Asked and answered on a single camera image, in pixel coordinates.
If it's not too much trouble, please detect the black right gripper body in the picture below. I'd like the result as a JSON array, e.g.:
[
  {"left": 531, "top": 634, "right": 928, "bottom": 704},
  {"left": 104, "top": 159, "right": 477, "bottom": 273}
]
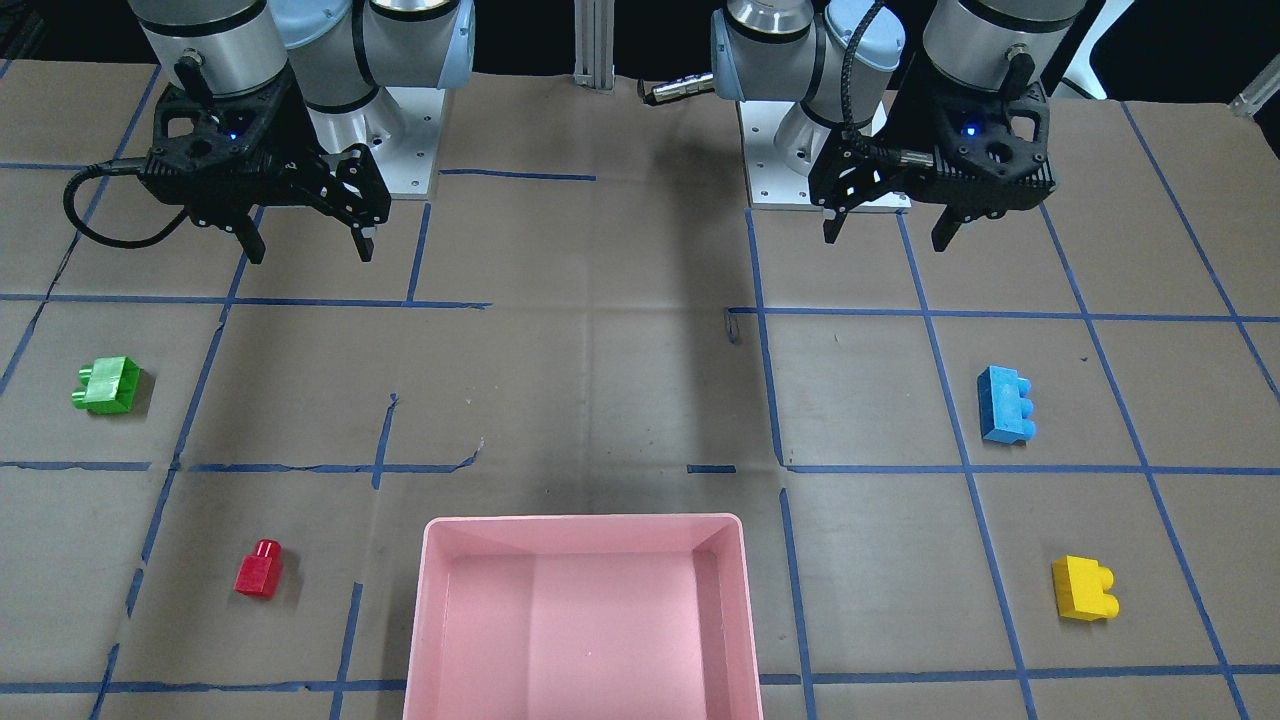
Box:
[{"left": 140, "top": 82, "right": 390, "bottom": 228}]

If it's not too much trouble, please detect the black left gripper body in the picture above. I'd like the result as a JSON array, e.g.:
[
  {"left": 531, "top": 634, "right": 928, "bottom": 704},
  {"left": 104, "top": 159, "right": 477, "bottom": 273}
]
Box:
[{"left": 808, "top": 79, "right": 1056, "bottom": 217}]

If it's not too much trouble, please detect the blue toy block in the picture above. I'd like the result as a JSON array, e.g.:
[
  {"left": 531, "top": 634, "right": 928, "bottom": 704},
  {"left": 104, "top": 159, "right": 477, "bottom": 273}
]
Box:
[{"left": 975, "top": 365, "right": 1037, "bottom": 445}]

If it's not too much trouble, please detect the green toy block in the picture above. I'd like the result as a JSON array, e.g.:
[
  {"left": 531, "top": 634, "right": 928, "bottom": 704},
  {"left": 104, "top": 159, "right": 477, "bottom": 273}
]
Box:
[{"left": 70, "top": 356, "right": 142, "bottom": 415}]

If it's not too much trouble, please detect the red toy block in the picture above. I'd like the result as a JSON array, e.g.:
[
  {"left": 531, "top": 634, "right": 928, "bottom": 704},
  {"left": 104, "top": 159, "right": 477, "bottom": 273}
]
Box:
[{"left": 234, "top": 538, "right": 284, "bottom": 600}]

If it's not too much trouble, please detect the yellow toy block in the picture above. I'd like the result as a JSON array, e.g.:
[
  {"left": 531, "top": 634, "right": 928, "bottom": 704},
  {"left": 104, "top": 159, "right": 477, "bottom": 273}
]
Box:
[{"left": 1050, "top": 555, "right": 1120, "bottom": 623}]

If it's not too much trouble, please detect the silver robot arm, left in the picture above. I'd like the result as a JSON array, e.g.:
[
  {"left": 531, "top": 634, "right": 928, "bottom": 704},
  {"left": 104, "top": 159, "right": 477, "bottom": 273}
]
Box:
[{"left": 710, "top": 1, "right": 1085, "bottom": 252}]

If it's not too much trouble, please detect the pink plastic box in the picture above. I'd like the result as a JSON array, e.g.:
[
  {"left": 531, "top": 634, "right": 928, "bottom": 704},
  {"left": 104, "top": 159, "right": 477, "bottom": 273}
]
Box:
[{"left": 402, "top": 512, "right": 764, "bottom": 719}]

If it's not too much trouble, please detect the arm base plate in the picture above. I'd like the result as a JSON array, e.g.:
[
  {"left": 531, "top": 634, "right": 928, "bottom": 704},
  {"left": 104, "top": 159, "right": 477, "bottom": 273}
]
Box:
[
  {"left": 372, "top": 87, "right": 449, "bottom": 201},
  {"left": 737, "top": 100, "right": 913, "bottom": 213}
]

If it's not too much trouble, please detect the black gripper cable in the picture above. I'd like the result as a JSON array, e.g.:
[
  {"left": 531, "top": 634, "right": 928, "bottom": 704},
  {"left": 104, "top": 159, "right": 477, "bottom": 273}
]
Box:
[{"left": 61, "top": 160, "right": 191, "bottom": 249}]

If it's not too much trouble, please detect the silver cable connector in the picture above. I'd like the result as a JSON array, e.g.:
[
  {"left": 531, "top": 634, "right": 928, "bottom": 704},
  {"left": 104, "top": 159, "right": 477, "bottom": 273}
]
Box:
[{"left": 636, "top": 72, "right": 716, "bottom": 108}]

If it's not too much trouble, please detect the aluminium frame post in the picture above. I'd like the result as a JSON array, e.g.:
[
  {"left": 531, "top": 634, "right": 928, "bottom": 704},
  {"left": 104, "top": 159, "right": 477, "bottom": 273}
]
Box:
[{"left": 572, "top": 0, "right": 616, "bottom": 94}]

